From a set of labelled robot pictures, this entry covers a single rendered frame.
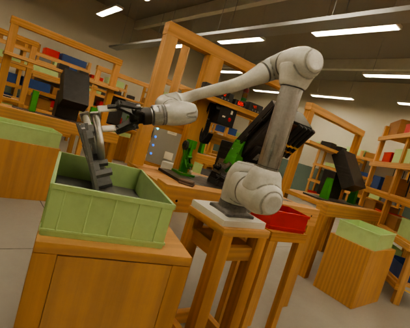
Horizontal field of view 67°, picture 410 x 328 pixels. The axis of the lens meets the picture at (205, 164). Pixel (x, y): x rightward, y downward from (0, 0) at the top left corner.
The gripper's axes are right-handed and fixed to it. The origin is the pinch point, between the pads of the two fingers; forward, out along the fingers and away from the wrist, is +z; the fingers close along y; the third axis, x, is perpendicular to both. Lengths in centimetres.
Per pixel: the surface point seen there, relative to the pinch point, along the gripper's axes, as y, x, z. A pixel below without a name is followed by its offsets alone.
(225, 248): -34, 55, -47
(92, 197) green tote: 6.8, 38.1, 8.6
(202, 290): -49, 68, -35
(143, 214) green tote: 0.6, 44.6, -7.0
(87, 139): 13.0, 19.5, 7.5
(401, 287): -199, 109, -308
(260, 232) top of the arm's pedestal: -35, 52, -69
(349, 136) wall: -585, -339, -881
